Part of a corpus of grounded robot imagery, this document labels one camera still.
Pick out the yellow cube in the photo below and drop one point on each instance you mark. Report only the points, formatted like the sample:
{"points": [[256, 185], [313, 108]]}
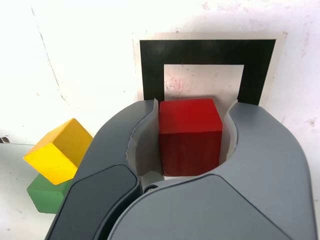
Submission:
{"points": [[60, 150]]}

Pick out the green cube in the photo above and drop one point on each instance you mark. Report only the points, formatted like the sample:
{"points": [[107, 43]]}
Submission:
{"points": [[47, 197]]}

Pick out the black tape square outline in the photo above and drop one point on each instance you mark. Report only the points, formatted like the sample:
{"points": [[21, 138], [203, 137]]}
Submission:
{"points": [[152, 70]]}

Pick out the red cube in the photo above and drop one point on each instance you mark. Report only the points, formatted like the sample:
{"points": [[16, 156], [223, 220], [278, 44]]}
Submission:
{"points": [[190, 135]]}

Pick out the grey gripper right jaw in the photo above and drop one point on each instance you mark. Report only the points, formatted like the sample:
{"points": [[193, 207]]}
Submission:
{"points": [[250, 195]]}

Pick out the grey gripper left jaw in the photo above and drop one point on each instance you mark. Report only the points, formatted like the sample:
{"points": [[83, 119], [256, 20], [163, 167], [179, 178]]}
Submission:
{"points": [[100, 160]]}

